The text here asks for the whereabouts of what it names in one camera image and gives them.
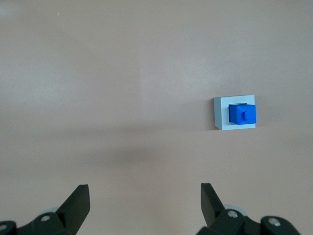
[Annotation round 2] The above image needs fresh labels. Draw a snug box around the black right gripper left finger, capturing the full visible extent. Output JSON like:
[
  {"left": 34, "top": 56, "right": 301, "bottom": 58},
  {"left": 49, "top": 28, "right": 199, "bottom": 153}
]
[{"left": 0, "top": 185, "right": 90, "bottom": 235}]

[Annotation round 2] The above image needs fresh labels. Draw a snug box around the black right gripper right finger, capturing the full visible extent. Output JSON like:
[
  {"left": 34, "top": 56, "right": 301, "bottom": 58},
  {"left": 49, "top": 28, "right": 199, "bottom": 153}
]
[{"left": 197, "top": 183, "right": 301, "bottom": 235}]

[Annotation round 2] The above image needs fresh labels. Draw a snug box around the blue plastic part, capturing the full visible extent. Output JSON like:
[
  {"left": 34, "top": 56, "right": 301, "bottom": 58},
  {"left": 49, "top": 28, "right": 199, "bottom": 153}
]
[{"left": 228, "top": 103, "right": 257, "bottom": 125}]

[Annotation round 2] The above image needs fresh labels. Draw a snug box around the gray square base block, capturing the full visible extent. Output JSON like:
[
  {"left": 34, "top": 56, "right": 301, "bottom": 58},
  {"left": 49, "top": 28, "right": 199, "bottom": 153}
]
[{"left": 213, "top": 94, "right": 257, "bottom": 131}]

